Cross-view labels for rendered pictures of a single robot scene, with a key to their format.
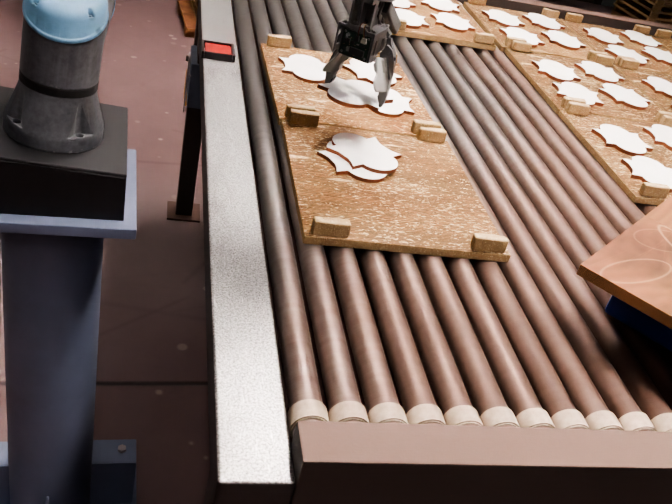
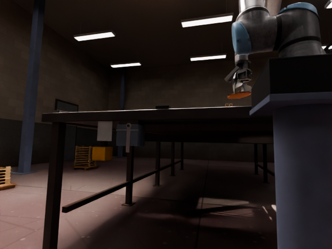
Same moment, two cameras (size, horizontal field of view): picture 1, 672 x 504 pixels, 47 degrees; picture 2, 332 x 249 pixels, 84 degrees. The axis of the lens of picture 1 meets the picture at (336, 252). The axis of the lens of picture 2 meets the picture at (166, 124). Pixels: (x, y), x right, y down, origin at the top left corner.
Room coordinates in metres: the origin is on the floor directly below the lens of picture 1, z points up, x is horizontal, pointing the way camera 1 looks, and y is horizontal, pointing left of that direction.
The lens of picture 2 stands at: (1.13, 1.22, 0.73)
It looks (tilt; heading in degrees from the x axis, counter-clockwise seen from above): 6 degrees up; 304
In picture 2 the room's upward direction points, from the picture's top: 1 degrees clockwise
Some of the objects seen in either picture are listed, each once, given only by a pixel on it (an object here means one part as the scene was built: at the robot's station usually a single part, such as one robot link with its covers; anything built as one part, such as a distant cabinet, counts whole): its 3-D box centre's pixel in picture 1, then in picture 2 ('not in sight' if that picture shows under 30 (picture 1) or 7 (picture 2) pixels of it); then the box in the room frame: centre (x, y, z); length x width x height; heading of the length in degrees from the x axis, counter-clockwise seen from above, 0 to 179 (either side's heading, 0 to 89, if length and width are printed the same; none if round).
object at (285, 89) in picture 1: (345, 90); not in sight; (1.65, 0.07, 0.93); 0.41 x 0.35 x 0.02; 18
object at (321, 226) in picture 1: (331, 227); not in sight; (1.03, 0.02, 0.95); 0.06 x 0.02 x 0.03; 106
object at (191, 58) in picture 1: (205, 79); (130, 136); (1.90, 0.44, 0.77); 0.14 x 0.11 x 0.18; 17
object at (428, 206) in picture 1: (385, 185); not in sight; (1.26, -0.06, 0.93); 0.41 x 0.35 x 0.02; 16
